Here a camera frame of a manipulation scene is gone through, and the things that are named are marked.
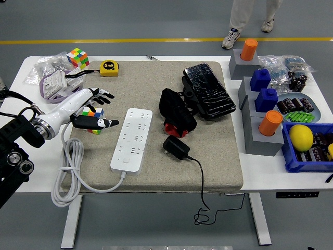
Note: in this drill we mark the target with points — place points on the blue bottle-shaped block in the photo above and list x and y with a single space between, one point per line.
260 80
266 100

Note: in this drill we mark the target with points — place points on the grey block with round hole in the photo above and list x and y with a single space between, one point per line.
239 69
262 145

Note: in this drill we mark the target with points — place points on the person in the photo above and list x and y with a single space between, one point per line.
242 13

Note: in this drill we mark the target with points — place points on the white power strip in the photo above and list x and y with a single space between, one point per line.
132 140

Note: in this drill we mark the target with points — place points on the clear bag of small parts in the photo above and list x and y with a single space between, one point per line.
39 70

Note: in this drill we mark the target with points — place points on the dark capacitors pile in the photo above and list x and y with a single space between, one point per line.
318 151

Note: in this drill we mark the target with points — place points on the white table leg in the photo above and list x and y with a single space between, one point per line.
260 221
71 221

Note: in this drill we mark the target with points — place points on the dark brown capacitor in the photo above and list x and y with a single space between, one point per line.
297 104
307 105
285 106

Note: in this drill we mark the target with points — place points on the small colourful puzzle cube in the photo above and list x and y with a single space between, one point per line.
99 113

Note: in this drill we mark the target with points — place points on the grey-brown mat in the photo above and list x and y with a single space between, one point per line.
156 172

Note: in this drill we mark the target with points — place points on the large white wall socket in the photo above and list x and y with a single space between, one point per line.
53 83

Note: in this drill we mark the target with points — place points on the blue plastic bin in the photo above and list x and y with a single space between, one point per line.
299 166

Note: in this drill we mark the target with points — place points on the black plastic bracket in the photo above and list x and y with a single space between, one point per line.
191 97

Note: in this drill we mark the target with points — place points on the large colourful puzzle cube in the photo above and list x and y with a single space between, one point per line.
77 58

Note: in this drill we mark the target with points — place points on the black cloth with red lining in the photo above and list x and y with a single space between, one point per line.
177 112

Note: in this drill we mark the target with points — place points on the grey block with square hole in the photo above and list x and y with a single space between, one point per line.
244 89
248 109

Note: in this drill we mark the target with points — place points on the dark pen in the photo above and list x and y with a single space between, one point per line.
329 178

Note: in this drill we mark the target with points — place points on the black capacitors cluster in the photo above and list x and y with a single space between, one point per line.
297 82

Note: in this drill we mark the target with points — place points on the black table control panel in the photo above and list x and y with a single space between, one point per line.
297 195

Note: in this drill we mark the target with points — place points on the orange cylinder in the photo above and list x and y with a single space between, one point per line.
248 49
270 122

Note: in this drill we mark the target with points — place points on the light blue plate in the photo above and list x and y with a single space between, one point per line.
318 112

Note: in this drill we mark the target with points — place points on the yellow tape measure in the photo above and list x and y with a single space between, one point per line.
109 68

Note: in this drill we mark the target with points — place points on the yellow lemon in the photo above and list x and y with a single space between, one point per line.
301 138

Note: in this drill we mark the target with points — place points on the green battery cell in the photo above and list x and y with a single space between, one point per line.
297 114
311 118
291 117
304 118

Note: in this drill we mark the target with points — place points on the clear bag of blue-white parts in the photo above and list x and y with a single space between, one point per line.
296 63

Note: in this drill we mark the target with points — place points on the clear bag of blue parts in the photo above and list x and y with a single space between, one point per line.
273 70

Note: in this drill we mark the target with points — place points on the black glossy wrapped device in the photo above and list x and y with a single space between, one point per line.
208 91

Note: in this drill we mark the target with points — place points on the yellow rounded object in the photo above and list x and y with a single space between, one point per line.
330 151

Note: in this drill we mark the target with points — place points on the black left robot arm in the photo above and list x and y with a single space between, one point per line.
13 130

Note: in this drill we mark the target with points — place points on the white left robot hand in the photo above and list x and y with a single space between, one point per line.
67 106

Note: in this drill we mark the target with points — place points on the small white wall socket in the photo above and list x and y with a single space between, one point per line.
74 82

